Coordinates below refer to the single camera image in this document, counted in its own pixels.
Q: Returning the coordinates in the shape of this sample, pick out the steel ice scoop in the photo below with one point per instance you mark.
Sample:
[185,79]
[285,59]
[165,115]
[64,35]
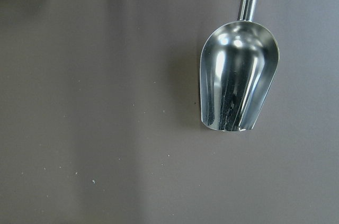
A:
[238,63]

